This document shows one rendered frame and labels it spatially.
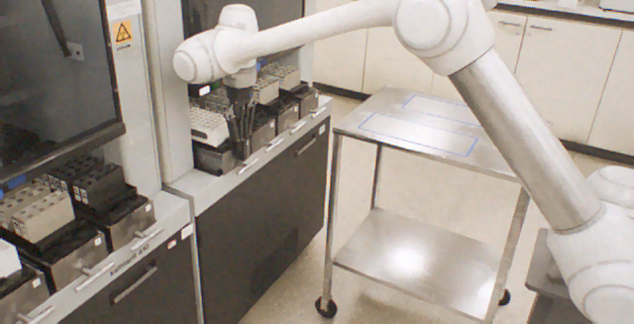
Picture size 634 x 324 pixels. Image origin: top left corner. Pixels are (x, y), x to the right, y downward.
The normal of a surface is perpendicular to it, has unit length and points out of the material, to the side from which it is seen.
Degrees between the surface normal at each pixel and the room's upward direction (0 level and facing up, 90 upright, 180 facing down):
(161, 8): 90
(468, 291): 0
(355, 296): 0
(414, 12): 86
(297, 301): 0
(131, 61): 90
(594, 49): 90
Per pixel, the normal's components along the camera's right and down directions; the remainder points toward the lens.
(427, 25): -0.50, 0.33
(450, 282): 0.04, -0.88
